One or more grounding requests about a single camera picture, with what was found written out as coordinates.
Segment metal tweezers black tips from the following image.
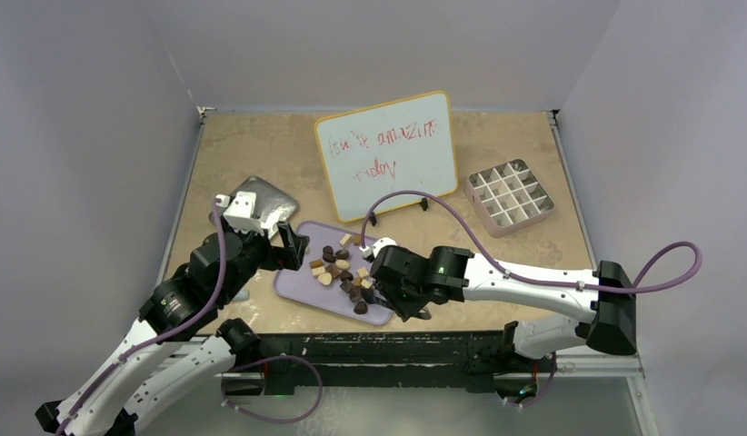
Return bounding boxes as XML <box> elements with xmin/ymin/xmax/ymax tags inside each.
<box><xmin>373</xmin><ymin>291</ymin><xmax>433</xmax><ymax>322</ymax></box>

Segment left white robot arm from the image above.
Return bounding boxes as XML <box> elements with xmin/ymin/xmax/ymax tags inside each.
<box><xmin>35</xmin><ymin>220</ymin><xmax>310</xmax><ymax>435</ymax></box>

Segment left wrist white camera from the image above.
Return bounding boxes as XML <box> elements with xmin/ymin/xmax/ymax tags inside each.
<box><xmin>215</xmin><ymin>191</ymin><xmax>268</xmax><ymax>233</ymax></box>

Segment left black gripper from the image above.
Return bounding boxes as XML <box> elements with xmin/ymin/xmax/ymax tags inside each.
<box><xmin>219</xmin><ymin>213</ymin><xmax>307</xmax><ymax>304</ymax></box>

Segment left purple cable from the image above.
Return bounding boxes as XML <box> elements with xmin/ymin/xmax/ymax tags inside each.
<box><xmin>54</xmin><ymin>198</ymin><xmax>230</xmax><ymax>436</ymax></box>

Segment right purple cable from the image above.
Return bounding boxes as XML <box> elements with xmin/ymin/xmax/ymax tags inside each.
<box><xmin>359</xmin><ymin>190</ymin><xmax>704</xmax><ymax>296</ymax></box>

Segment yellow framed whiteboard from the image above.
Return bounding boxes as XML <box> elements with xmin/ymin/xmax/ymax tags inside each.
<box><xmin>314</xmin><ymin>91</ymin><xmax>459</xmax><ymax>223</ymax></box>

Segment lower purple cable loop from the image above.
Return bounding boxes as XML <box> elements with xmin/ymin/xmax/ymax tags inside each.
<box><xmin>221</xmin><ymin>353</ymin><xmax>324</xmax><ymax>425</ymax></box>

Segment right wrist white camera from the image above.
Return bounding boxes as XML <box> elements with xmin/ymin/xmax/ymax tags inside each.
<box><xmin>360</xmin><ymin>237</ymin><xmax>397</xmax><ymax>263</ymax></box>

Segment dark round chocolate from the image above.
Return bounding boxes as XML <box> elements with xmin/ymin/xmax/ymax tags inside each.
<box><xmin>334</xmin><ymin>249</ymin><xmax>350</xmax><ymax>260</ymax></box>

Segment wrist white camera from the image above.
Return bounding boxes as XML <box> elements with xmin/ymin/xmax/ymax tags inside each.
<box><xmin>215</xmin><ymin>191</ymin><xmax>268</xmax><ymax>233</ymax></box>
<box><xmin>360</xmin><ymin>237</ymin><xmax>397</xmax><ymax>263</ymax></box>

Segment dark heart chocolate front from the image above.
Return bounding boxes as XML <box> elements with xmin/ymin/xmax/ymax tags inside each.
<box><xmin>354</xmin><ymin>302</ymin><xmax>368</xmax><ymax>315</ymax></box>

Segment silver metal box lid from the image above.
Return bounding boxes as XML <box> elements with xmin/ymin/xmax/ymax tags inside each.
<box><xmin>208</xmin><ymin>176</ymin><xmax>299</xmax><ymax>238</ymax></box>

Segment lilac plastic tray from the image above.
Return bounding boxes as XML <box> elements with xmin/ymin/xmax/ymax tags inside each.
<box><xmin>273</xmin><ymin>221</ymin><xmax>393</xmax><ymax>325</ymax></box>

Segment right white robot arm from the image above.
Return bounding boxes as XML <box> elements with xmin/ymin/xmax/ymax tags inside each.
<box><xmin>362</xmin><ymin>238</ymin><xmax>637</xmax><ymax>370</ymax></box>

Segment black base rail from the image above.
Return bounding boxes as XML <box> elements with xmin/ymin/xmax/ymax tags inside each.
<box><xmin>227</xmin><ymin>328</ymin><xmax>555</xmax><ymax>401</ymax></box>

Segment white heart chocolate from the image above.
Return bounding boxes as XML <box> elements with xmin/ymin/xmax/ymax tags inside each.
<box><xmin>317</xmin><ymin>272</ymin><xmax>334</xmax><ymax>286</ymax></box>

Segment light blue marker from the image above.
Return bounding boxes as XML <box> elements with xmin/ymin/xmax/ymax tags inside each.
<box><xmin>233</xmin><ymin>290</ymin><xmax>250</xmax><ymax>301</ymax></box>

